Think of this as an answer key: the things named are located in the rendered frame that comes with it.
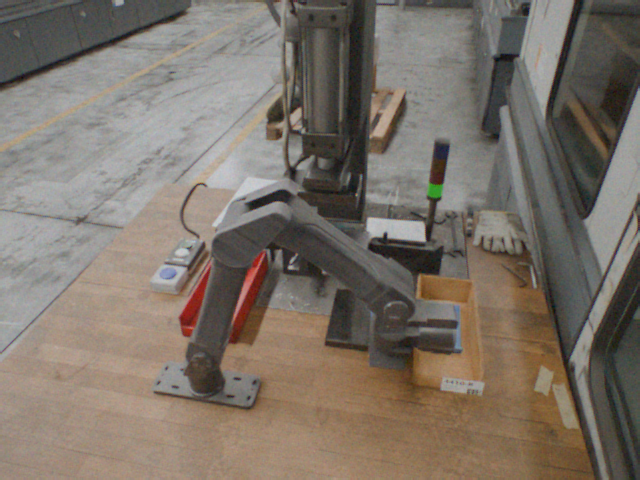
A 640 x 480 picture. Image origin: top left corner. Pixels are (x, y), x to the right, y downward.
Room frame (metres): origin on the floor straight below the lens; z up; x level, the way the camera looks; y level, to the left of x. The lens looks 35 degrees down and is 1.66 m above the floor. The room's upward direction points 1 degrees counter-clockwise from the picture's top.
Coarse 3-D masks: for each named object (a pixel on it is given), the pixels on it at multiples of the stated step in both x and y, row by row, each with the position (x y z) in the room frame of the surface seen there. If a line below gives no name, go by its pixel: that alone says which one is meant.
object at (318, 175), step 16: (352, 144) 1.06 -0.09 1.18; (320, 160) 0.92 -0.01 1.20; (336, 160) 0.96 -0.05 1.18; (288, 176) 0.96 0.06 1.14; (304, 176) 0.88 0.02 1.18; (320, 176) 0.89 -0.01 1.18; (336, 176) 0.88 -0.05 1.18; (352, 176) 0.96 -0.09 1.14; (304, 192) 0.89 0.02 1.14; (320, 192) 0.89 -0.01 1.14; (336, 192) 0.89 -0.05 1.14; (352, 192) 0.89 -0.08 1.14; (336, 208) 0.88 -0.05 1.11; (352, 208) 0.87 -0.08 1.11
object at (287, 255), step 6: (282, 252) 0.90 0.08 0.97; (288, 252) 0.90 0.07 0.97; (294, 252) 0.90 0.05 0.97; (282, 258) 0.90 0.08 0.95; (288, 258) 0.90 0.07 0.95; (282, 264) 0.91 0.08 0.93; (288, 264) 0.90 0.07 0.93; (300, 264) 0.90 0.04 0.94; (306, 264) 0.89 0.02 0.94; (282, 270) 0.91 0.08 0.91; (288, 270) 0.90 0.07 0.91; (300, 270) 0.90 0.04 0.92; (306, 270) 0.89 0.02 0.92; (306, 276) 0.89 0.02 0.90
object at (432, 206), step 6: (438, 138) 1.04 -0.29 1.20; (444, 138) 1.04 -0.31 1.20; (438, 144) 1.01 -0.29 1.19; (444, 144) 1.01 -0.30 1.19; (450, 144) 1.02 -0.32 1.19; (426, 192) 1.04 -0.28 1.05; (426, 198) 1.03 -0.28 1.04; (432, 198) 1.01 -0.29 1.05; (438, 198) 1.01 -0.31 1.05; (432, 204) 1.02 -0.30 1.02; (432, 210) 1.02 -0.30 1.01; (432, 216) 1.02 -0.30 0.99; (426, 222) 1.03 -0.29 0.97; (432, 222) 1.02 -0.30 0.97; (426, 228) 1.03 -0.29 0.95; (432, 228) 1.02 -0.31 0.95; (426, 234) 1.02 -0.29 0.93; (426, 240) 1.02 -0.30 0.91; (432, 240) 1.02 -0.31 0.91
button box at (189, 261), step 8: (200, 184) 1.38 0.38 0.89; (184, 200) 1.25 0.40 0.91; (184, 224) 1.12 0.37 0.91; (192, 232) 1.08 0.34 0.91; (184, 240) 1.01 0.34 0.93; (192, 240) 1.01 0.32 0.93; (200, 240) 1.01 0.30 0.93; (176, 248) 0.98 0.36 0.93; (192, 248) 0.97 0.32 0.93; (200, 248) 0.98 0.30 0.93; (168, 256) 0.94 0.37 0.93; (176, 256) 0.94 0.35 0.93; (184, 256) 0.94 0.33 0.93; (192, 256) 0.94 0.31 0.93; (200, 256) 0.97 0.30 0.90; (168, 264) 0.92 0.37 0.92; (176, 264) 0.92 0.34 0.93; (184, 264) 0.91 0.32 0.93; (192, 264) 0.93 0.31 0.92
